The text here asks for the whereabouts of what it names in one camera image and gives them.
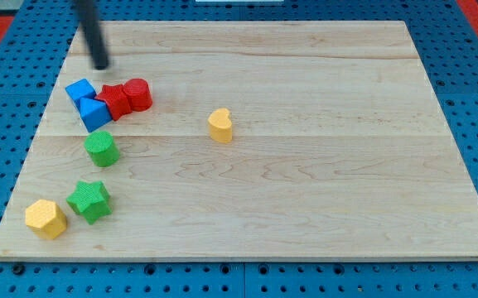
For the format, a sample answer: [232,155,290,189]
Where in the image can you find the yellow heart block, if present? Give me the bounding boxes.
[207,108,233,143]

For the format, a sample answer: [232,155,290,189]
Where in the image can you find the wooden board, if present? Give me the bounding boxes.
[0,21,478,262]

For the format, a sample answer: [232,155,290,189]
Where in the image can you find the red cylinder block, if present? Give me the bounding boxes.
[123,78,153,112]

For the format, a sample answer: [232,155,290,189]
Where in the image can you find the red star block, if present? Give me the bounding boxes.
[94,84,132,121]

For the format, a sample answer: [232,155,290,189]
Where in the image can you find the green cylinder block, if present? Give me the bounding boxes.
[84,131,120,167]

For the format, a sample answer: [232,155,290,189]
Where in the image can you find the blue triangle block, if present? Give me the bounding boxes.
[80,98,112,132]

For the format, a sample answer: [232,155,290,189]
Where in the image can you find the green star block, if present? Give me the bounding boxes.
[66,180,112,225]

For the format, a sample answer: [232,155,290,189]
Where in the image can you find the blue cube block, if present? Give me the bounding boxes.
[65,79,96,110]

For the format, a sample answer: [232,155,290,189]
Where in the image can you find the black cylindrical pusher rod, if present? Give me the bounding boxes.
[73,0,109,70]

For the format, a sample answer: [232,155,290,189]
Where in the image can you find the yellow hexagon block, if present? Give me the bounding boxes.
[25,199,67,240]

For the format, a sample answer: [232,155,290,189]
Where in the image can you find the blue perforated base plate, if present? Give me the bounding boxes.
[0,1,478,297]

